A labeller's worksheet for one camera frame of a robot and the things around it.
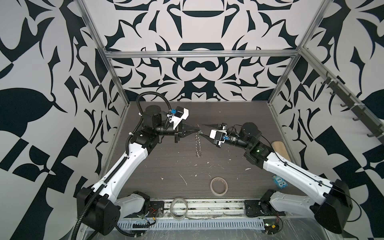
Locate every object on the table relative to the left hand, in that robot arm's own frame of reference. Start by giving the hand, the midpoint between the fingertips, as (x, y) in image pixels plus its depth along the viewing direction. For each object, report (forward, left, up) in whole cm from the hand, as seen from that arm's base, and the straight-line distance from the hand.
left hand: (199, 126), depth 63 cm
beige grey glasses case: (+5, -50, -32) cm, 59 cm away
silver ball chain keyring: (-6, +1, -4) cm, 8 cm away
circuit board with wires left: (-24, +22, -34) cm, 47 cm away
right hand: (0, -2, -1) cm, 2 cm away
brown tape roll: (-19, -9, -35) cm, 40 cm away
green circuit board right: (-33, -33, -36) cm, 59 cm away
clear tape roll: (-25, +14, -36) cm, 46 cm away
